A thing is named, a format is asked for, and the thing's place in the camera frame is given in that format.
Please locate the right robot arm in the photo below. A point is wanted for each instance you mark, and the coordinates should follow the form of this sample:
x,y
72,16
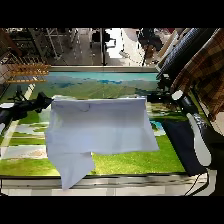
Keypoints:
x,y
199,140

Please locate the dark blue dotted shirt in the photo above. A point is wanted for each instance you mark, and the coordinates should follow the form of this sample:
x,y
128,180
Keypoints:
x,y
181,53

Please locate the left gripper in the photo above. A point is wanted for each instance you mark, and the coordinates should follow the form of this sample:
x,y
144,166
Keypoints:
x,y
42,100

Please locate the brown checked shirt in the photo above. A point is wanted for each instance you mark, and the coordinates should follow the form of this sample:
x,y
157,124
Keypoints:
x,y
206,73

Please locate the white T-shirt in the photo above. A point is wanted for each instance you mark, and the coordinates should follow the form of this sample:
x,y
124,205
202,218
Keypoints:
x,y
100,126

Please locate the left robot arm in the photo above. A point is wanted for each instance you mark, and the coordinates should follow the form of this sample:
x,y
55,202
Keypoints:
x,y
15,111

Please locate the dark blue garment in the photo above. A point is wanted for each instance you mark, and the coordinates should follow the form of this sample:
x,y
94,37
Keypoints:
x,y
181,143

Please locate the silver frame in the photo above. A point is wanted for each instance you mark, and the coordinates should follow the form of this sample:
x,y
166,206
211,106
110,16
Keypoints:
x,y
110,185

